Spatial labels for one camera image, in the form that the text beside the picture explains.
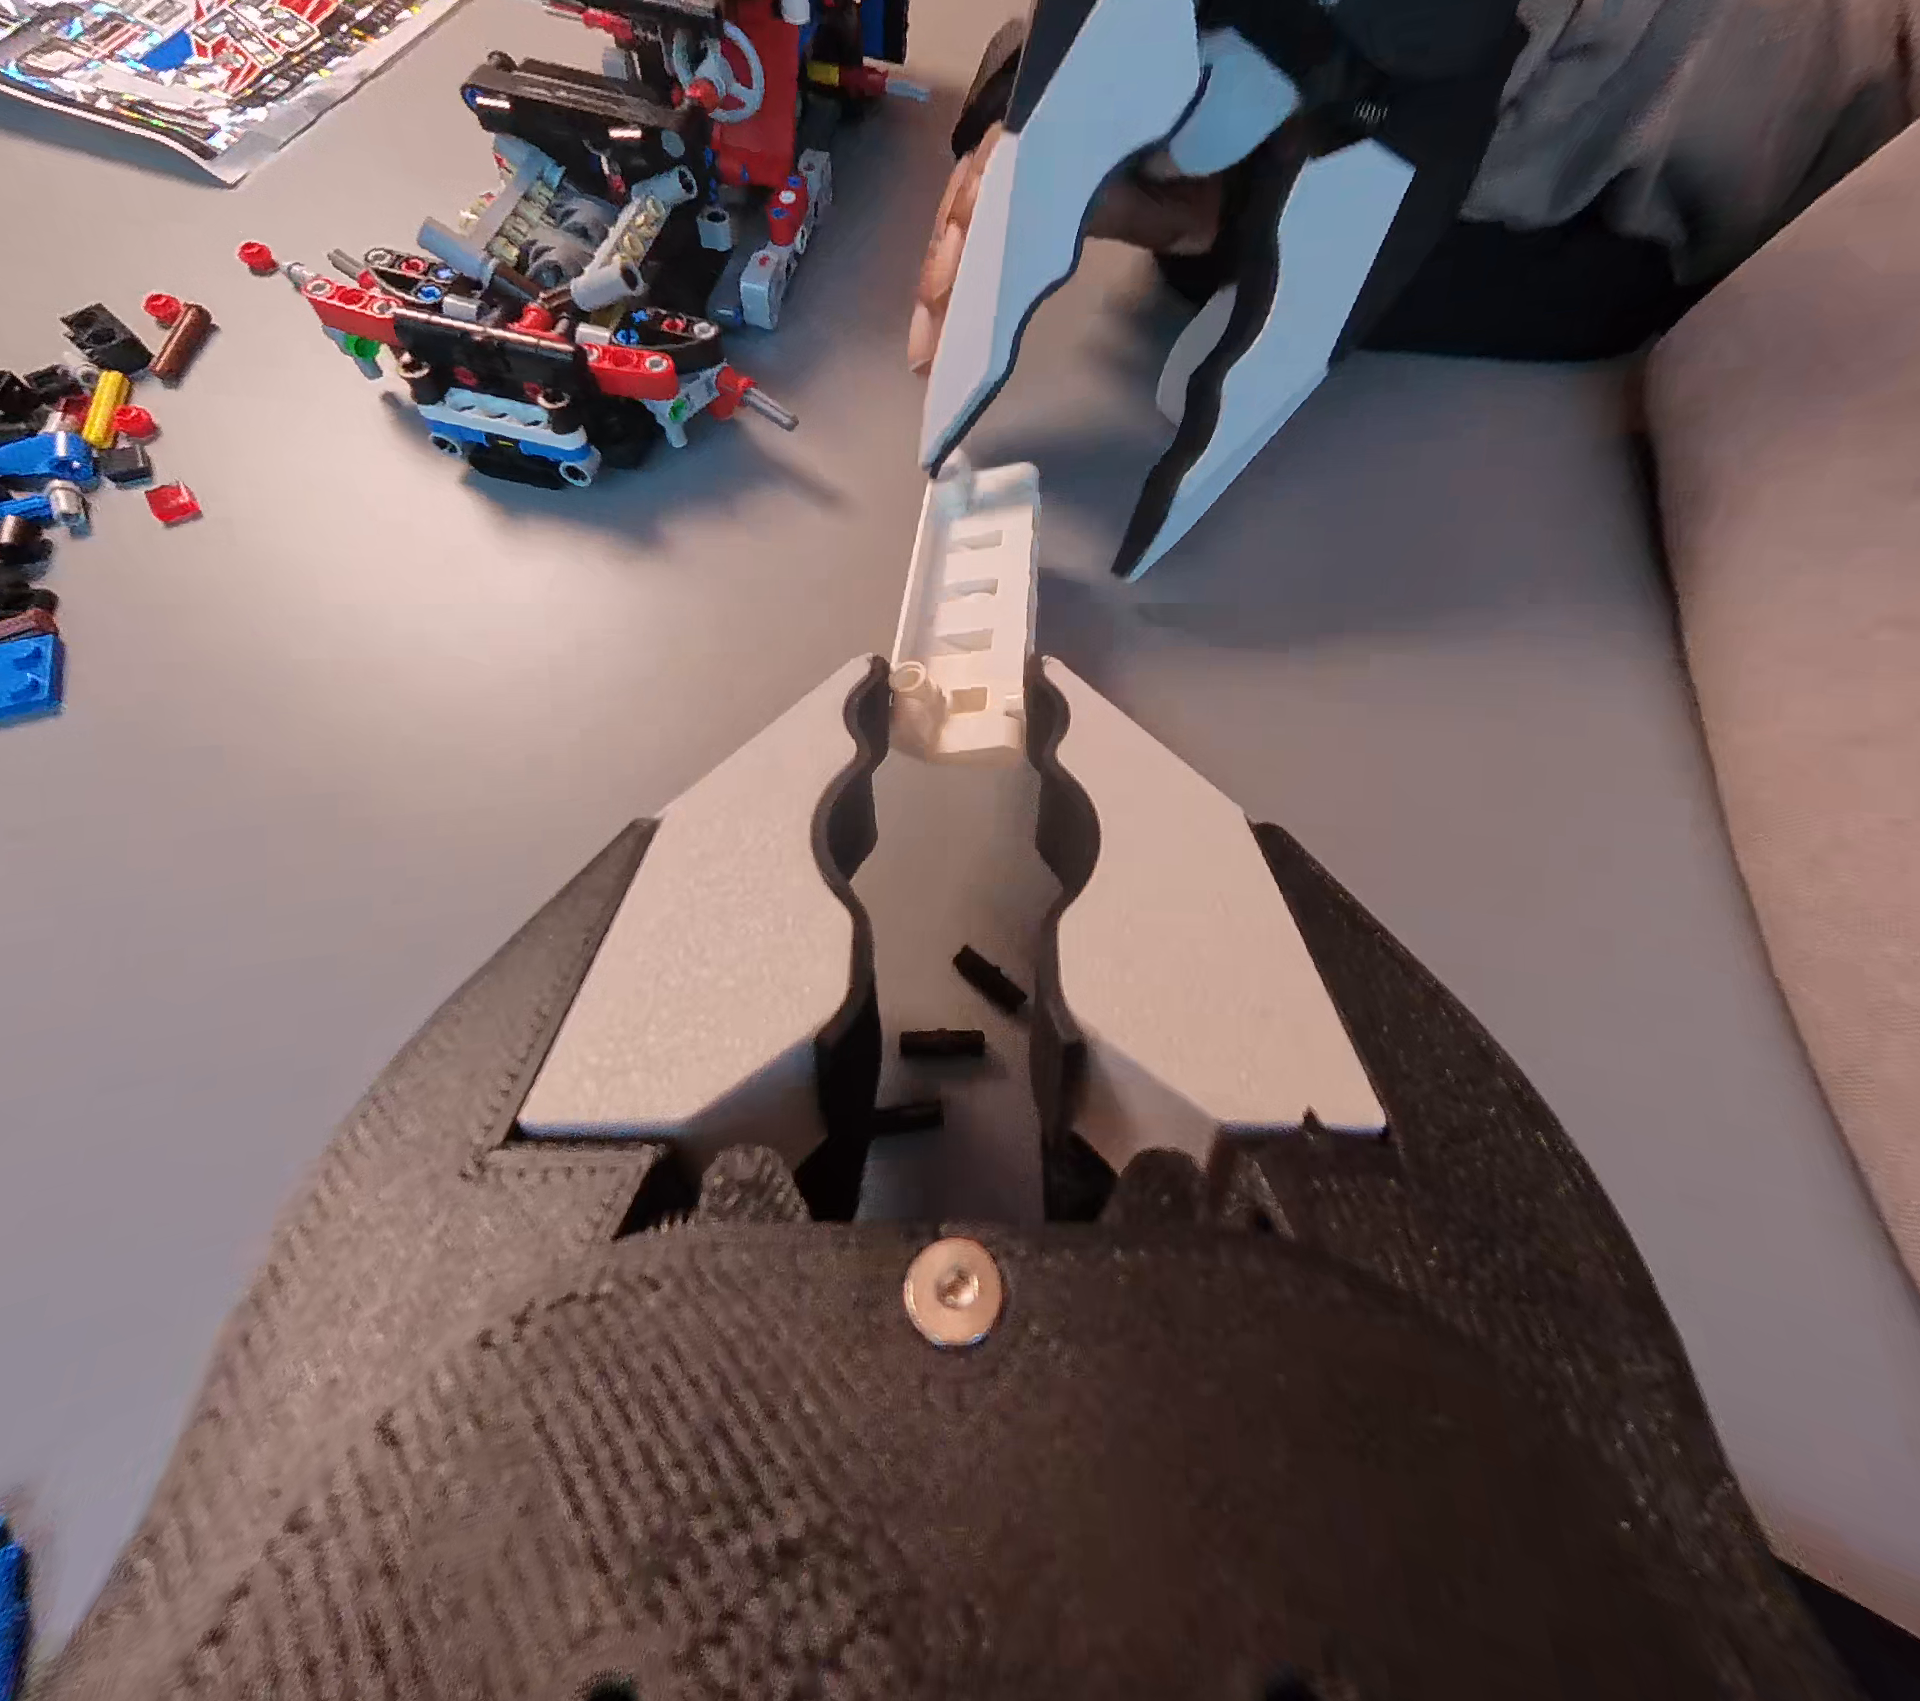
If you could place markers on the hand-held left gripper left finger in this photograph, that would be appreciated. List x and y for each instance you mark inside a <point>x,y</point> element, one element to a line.
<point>691,982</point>

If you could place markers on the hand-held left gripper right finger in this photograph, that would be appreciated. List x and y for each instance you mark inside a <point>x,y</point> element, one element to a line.
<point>1200,982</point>

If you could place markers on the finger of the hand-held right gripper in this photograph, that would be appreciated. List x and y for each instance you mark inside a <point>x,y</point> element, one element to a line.
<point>1321,276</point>
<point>1081,110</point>

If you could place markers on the white lego panel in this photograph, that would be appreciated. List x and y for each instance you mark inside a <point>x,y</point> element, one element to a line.
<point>969,560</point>

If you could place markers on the person's right forearm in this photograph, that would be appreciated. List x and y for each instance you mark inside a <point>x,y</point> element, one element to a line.
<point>1694,7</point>

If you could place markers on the partly built lego truck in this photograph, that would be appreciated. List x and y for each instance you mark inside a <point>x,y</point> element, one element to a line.
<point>600,156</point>

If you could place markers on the pile of mixed lego pieces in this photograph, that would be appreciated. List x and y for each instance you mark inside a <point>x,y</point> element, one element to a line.
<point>74,456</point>

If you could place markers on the red round lego stud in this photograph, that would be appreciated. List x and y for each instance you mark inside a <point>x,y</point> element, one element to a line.
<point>258,256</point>

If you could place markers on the person's right hand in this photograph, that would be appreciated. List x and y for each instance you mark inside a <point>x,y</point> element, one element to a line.
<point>948,260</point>

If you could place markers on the black textured pad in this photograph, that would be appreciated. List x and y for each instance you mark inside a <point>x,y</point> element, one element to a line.
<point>1530,299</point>

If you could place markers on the person's beige hoodie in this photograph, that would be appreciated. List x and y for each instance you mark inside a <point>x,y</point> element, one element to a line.
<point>1800,681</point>

